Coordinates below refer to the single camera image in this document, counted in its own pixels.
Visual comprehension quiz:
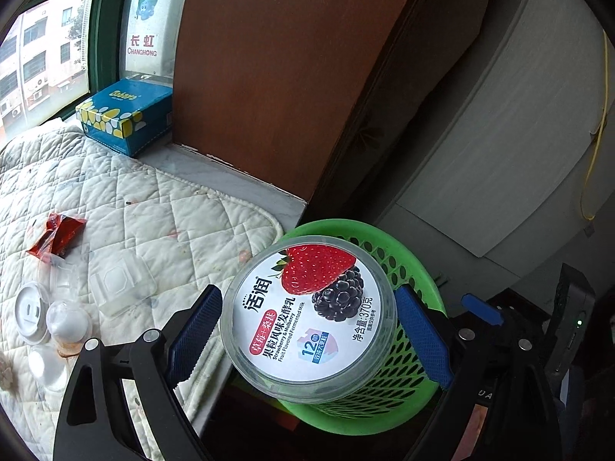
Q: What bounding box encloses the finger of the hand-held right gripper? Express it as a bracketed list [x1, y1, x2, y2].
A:
[460, 293, 554, 343]

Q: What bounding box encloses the small clear plastic cup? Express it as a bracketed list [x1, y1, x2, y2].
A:
[28, 348, 69, 393]
[47, 300, 92, 347]

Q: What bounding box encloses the yellow cable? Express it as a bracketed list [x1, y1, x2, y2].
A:
[578, 29, 610, 222]

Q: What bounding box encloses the berry print yogurt tub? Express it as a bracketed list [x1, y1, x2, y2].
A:
[220, 235, 399, 401]

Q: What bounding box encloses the clear plastic tray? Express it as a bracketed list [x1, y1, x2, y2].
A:
[88, 252, 157, 320]

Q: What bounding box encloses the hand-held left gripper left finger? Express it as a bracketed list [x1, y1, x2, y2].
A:
[55, 285, 223, 461]

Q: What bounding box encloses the blue patterned tissue box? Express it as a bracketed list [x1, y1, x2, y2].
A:
[75, 78, 175, 158]

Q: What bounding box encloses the green window frame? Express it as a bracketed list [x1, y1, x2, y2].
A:
[0, 0, 199, 131]

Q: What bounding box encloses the brown wooden cabinet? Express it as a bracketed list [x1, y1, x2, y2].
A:
[171, 0, 544, 224]

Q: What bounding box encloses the red crumpled wrapper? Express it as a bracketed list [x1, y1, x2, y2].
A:
[26, 213, 88, 263]

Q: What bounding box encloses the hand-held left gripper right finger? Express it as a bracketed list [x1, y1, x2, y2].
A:
[394, 285, 564, 461]

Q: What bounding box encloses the white appliance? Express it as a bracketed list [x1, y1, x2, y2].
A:
[374, 0, 615, 262]

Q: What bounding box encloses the green plastic basket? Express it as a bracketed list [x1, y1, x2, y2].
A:
[269, 219, 450, 435]

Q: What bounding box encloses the white quilted mat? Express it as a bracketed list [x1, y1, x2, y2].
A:
[0, 125, 285, 449]

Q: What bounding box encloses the white cup lid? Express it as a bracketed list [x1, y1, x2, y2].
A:
[13, 282, 52, 345]

